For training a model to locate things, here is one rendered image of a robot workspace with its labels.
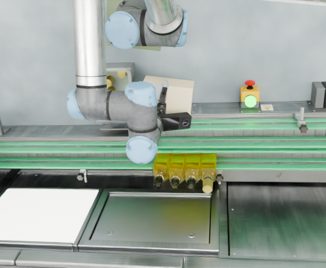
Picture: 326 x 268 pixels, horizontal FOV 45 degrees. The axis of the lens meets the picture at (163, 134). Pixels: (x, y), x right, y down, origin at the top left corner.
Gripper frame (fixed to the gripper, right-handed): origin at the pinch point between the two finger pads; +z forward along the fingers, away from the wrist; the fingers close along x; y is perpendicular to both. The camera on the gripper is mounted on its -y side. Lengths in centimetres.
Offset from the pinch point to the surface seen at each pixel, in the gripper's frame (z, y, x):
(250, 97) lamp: 25.7, -29.5, 5.0
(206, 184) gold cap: -5.4, -16.3, 26.2
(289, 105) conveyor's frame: 30, -45, 8
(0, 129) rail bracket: 24, 73, 32
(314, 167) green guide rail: 15, -56, 26
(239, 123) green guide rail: 19.1, -26.2, 13.1
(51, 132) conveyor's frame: 27, 51, 32
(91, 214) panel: -5, 24, 46
